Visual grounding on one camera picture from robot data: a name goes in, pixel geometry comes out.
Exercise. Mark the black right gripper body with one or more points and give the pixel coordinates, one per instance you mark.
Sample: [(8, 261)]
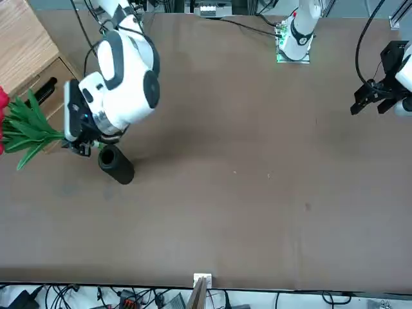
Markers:
[(90, 132)]

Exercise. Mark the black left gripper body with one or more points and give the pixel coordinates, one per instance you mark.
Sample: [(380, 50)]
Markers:
[(393, 58)]

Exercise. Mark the red tulip bouquet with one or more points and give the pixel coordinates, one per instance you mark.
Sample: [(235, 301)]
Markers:
[(32, 128)]

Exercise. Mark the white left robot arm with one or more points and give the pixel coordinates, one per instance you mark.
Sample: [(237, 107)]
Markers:
[(302, 32)]

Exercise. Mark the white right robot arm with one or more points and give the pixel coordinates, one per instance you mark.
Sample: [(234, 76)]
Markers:
[(128, 80)]

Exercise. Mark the black cylindrical vase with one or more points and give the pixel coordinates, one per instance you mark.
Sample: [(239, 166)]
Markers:
[(117, 165)]

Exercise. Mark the wooden drawer box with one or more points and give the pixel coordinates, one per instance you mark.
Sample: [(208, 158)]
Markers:
[(22, 42)]

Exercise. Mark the orange black connector box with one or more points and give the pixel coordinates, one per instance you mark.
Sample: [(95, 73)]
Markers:
[(127, 297)]

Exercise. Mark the black flat box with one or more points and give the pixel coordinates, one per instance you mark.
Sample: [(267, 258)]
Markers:
[(22, 299)]

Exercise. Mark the white power strip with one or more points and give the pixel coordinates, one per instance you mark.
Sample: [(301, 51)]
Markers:
[(206, 12)]

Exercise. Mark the black ribbed power adapter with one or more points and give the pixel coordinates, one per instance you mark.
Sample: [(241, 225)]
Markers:
[(176, 301)]

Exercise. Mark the aluminium frame profile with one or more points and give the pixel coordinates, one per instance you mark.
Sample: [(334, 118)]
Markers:
[(395, 21)]

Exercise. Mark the aluminium base plate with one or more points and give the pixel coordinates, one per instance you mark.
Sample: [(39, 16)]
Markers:
[(289, 61)]

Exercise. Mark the aluminium frame post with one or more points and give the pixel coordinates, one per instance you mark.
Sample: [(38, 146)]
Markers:
[(199, 296)]

